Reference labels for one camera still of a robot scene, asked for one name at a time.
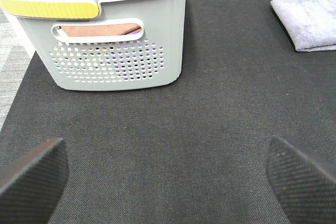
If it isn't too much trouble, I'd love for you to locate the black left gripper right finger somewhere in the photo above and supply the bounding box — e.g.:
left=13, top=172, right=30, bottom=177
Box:
left=266, top=136, right=335, bottom=223

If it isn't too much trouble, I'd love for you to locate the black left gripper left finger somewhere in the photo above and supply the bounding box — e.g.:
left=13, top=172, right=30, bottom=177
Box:
left=1, top=138, right=68, bottom=223

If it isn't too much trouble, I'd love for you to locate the lavender towel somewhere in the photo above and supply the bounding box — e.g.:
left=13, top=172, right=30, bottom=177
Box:
left=270, top=0, right=335, bottom=52

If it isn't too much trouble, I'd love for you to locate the black fabric table mat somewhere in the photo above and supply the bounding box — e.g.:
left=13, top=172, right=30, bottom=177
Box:
left=1, top=0, right=335, bottom=223

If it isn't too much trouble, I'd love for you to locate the brown towel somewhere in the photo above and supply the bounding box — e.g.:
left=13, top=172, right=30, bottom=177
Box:
left=58, top=23, right=142, bottom=37

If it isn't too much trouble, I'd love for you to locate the grey perforated laundry basket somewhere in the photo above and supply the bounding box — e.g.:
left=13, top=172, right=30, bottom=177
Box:
left=15, top=0, right=186, bottom=91

